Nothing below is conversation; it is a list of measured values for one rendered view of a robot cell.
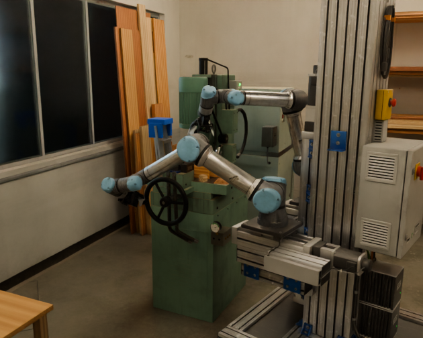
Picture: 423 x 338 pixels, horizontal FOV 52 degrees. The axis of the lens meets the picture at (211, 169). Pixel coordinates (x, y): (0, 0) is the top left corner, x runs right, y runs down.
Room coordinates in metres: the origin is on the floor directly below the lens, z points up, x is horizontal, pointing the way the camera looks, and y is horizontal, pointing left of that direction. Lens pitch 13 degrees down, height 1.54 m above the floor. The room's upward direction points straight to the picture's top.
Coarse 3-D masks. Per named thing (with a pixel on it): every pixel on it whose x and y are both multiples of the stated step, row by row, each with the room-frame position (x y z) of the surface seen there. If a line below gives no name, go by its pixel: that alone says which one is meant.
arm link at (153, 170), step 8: (176, 152) 2.15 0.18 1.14; (160, 160) 2.18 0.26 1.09; (168, 160) 2.15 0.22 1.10; (176, 160) 2.14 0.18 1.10; (144, 168) 2.22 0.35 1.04; (152, 168) 2.18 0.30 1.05; (160, 168) 2.17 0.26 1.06; (168, 168) 2.16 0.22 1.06; (144, 176) 2.19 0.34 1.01; (152, 176) 2.19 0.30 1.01; (144, 184) 2.25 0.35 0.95
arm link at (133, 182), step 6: (132, 174) 2.18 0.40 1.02; (138, 174) 2.18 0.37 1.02; (120, 180) 2.11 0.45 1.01; (126, 180) 2.09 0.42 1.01; (132, 180) 2.08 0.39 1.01; (138, 180) 2.10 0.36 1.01; (120, 186) 2.09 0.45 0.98; (126, 186) 2.08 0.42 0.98; (132, 186) 2.08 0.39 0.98; (138, 186) 2.09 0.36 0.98; (120, 192) 2.12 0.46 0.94
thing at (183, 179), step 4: (180, 172) 2.49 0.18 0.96; (188, 172) 2.50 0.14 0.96; (192, 172) 2.54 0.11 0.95; (164, 176) 2.49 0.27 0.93; (176, 176) 2.46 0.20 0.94; (180, 176) 2.45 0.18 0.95; (184, 176) 2.45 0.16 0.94; (188, 176) 2.50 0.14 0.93; (192, 176) 2.54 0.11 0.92; (180, 180) 2.45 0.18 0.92; (184, 180) 2.45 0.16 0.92; (188, 180) 2.50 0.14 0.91; (192, 180) 2.53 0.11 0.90; (164, 184) 2.49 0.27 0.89; (172, 184) 2.47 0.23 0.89; (180, 184) 2.45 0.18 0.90; (184, 184) 2.45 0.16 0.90; (188, 184) 2.49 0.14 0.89; (184, 188) 2.45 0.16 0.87
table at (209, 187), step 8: (160, 176) 2.63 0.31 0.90; (160, 184) 2.62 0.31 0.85; (192, 184) 2.52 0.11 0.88; (200, 184) 2.50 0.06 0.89; (208, 184) 2.48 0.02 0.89; (216, 184) 2.45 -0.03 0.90; (224, 184) 2.45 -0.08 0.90; (208, 192) 2.48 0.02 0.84; (216, 192) 2.45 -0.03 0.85; (224, 192) 2.43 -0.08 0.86
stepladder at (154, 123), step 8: (152, 120) 3.53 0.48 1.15; (160, 120) 3.50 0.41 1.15; (168, 120) 3.55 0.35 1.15; (152, 128) 3.51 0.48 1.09; (160, 128) 3.49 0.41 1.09; (168, 128) 3.63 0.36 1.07; (152, 136) 3.51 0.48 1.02; (160, 136) 3.49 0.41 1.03; (168, 136) 3.64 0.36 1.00; (160, 144) 3.51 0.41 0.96; (168, 144) 3.62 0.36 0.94; (160, 152) 3.49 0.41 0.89; (168, 152) 3.62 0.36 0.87
